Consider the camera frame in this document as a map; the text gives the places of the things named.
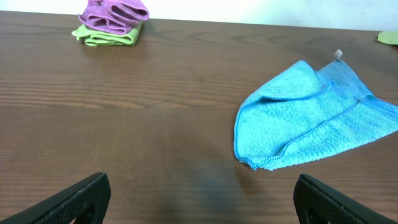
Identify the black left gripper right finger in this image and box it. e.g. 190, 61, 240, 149
293, 174, 397, 224

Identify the folded green cloth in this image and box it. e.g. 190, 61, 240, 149
72, 21, 142, 47

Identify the folded purple cloth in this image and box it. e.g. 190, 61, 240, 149
78, 0, 149, 35

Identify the loose green cloth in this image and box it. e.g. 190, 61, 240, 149
376, 31, 398, 45

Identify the blue microfiber cloth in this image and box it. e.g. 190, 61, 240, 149
233, 50, 397, 170

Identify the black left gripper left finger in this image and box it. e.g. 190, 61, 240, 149
1, 172, 111, 224

